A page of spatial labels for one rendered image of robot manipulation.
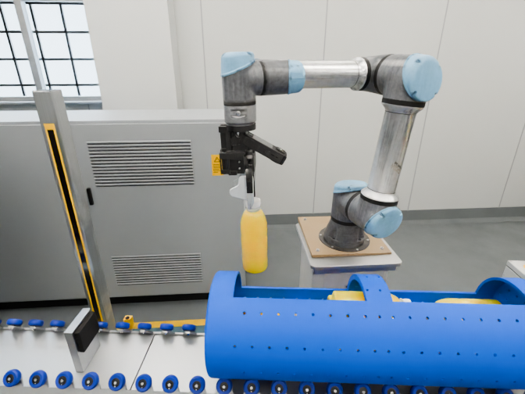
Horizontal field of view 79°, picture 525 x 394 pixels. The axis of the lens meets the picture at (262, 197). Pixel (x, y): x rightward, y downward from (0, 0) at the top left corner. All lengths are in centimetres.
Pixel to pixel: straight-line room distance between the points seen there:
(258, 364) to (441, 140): 353
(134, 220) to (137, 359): 140
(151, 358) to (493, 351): 94
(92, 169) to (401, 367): 204
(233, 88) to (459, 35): 342
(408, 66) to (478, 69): 320
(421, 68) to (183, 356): 107
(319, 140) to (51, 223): 253
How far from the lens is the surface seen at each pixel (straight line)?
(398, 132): 99
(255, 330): 85
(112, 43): 322
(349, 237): 119
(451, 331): 95
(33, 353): 134
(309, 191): 369
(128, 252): 258
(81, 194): 132
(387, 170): 101
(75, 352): 116
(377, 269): 121
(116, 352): 123
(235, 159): 77
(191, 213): 232
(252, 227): 83
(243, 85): 73
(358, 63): 104
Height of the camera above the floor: 178
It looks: 23 degrees down
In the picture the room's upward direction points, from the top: straight up
